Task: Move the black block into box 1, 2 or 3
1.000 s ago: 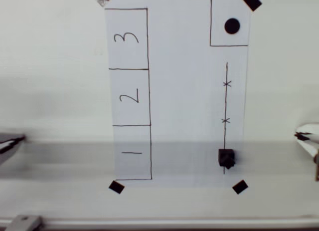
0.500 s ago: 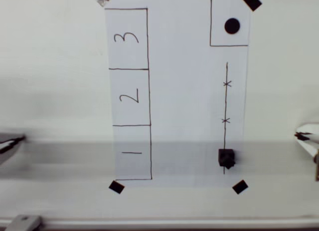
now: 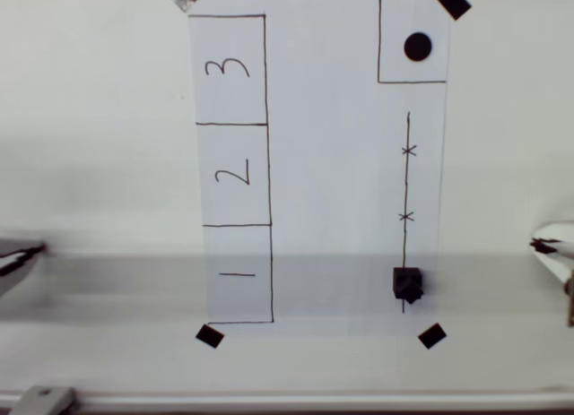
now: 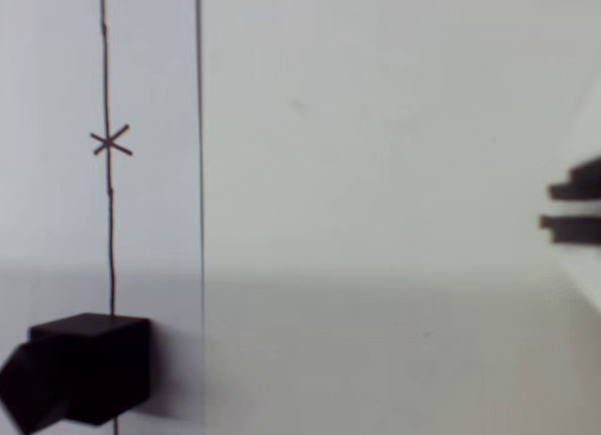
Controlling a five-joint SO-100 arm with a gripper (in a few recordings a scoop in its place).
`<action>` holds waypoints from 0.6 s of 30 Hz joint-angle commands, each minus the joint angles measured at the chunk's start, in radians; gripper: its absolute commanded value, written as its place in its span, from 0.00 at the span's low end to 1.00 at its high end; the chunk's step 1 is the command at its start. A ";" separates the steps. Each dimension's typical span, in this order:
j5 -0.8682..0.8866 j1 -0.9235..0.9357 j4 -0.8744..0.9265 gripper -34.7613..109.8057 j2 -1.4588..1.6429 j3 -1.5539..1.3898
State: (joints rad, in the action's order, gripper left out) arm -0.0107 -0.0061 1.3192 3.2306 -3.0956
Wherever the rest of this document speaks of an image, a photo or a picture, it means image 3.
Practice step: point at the black cube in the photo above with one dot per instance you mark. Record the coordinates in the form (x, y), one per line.
(406, 282)

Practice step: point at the black tape piece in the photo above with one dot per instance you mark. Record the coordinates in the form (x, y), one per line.
(453, 0)
(209, 336)
(432, 335)

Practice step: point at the black round dot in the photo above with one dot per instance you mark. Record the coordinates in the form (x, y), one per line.
(417, 46)

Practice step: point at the white paper sheet with markings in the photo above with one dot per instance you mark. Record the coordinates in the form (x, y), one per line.
(323, 164)

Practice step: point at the grey flat object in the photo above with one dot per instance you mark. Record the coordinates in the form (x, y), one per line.
(15, 265)

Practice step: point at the grey metal clamp bracket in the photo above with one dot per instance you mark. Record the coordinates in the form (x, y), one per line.
(42, 399)

